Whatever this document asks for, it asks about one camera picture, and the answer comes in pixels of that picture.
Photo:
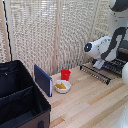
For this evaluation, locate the dark blue upright panel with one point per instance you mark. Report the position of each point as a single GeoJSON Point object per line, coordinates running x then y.
{"type": "Point", "coordinates": [42, 79]}

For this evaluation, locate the thin black vertical pole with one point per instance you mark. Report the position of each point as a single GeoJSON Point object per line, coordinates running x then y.
{"type": "Point", "coordinates": [8, 33]}

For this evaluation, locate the woven wooden folding screen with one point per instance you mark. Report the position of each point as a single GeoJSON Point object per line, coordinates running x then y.
{"type": "Point", "coordinates": [30, 33]}

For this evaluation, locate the yellow food piece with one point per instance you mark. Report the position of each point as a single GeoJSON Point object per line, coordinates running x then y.
{"type": "Point", "coordinates": [59, 85]}
{"type": "Point", "coordinates": [62, 87]}

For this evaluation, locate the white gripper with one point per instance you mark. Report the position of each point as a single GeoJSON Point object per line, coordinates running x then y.
{"type": "Point", "coordinates": [99, 64]}

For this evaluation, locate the red plastic cup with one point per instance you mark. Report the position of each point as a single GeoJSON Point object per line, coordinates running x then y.
{"type": "Point", "coordinates": [65, 75]}

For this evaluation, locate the black fabric storage box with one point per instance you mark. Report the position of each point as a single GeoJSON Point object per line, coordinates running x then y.
{"type": "Point", "coordinates": [13, 75]}

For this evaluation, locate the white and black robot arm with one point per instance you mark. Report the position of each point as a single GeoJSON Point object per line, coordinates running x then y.
{"type": "Point", "coordinates": [103, 46]}

